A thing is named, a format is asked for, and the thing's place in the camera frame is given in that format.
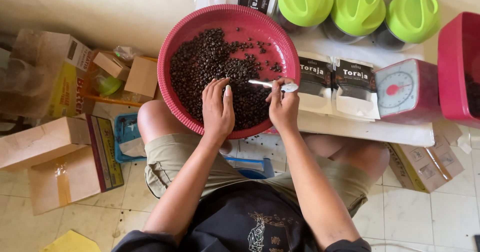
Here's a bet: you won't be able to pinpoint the cardboard box with icon prints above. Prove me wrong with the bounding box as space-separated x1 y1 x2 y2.
385 131 466 194

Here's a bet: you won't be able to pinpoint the green-lidded clear jar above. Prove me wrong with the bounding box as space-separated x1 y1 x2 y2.
322 0 386 44
275 0 334 34
372 0 441 52

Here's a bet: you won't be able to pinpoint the large cardboard box yellow print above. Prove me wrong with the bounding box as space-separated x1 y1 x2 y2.
0 28 94 119

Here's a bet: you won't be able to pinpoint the orange plastic crate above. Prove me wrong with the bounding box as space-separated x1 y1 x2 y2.
83 56 160 108

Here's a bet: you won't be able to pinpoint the metal spoon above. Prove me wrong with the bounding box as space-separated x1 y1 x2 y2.
248 79 299 93

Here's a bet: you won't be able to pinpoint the person's right leg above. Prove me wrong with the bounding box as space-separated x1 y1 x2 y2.
302 132 391 182

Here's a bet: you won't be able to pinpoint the person's right hand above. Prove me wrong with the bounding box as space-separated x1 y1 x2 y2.
266 77 301 132

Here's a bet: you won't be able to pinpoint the red round plastic tray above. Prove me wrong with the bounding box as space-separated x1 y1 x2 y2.
157 4 301 140

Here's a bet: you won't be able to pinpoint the clear plastic cup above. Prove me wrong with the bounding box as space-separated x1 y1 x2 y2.
226 65 251 85

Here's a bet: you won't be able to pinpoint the pile of roasted coffee beans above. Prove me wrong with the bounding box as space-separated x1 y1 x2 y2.
169 27 284 131

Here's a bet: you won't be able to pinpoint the blue plastic tray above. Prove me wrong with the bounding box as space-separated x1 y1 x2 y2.
113 112 148 164

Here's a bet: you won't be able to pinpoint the person's left hand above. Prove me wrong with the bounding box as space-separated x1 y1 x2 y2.
202 77 236 136

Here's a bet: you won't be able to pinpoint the blue plastic stool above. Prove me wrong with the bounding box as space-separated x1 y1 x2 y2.
224 156 275 180

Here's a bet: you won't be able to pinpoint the person's leg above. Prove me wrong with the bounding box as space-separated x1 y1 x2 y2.
302 132 391 182
137 100 233 156

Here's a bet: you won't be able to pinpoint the yellow paper sheet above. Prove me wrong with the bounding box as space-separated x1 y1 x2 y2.
40 230 102 252

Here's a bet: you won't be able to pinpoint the person's black printed shirt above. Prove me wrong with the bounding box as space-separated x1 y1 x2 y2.
112 181 373 252

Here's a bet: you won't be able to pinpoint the small brown cardboard box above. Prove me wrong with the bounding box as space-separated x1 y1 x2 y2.
92 51 131 82
124 56 159 98

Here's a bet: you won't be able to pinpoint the person's left leg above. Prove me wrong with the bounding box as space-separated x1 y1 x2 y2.
137 100 233 156

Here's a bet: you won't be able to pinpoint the person's khaki shorts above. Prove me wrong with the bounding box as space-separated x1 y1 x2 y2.
144 133 376 218

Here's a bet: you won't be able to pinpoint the red kitchen scale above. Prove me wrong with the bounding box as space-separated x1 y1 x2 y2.
375 58 444 125

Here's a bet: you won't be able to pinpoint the green lid in plastic bag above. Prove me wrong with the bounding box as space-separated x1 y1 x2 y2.
97 74 124 97

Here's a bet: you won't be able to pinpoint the cardboard box with maroon side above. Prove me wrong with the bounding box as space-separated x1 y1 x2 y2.
28 113 125 216

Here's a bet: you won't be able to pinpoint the plain brown cardboard box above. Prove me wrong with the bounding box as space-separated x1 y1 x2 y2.
0 116 92 172

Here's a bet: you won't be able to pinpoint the white pouch with black label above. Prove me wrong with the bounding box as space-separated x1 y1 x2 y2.
332 56 381 121
297 51 334 115

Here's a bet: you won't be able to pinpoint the red plastic container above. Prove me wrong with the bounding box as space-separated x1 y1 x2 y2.
437 11 480 129

